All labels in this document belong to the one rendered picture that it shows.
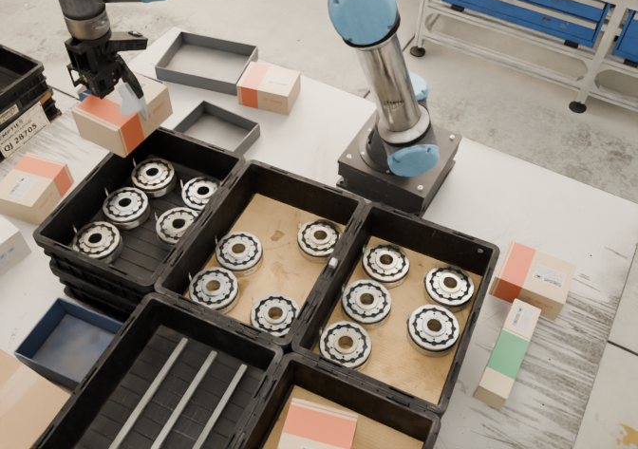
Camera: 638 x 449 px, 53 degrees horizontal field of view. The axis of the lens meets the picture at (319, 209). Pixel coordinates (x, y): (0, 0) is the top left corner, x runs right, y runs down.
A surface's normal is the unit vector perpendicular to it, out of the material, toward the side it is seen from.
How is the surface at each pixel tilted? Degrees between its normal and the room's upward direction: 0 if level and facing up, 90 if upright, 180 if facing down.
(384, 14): 85
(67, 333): 0
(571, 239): 0
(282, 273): 0
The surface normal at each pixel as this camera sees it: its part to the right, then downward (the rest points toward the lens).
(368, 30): 0.03, 0.71
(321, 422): 0.02, -0.64
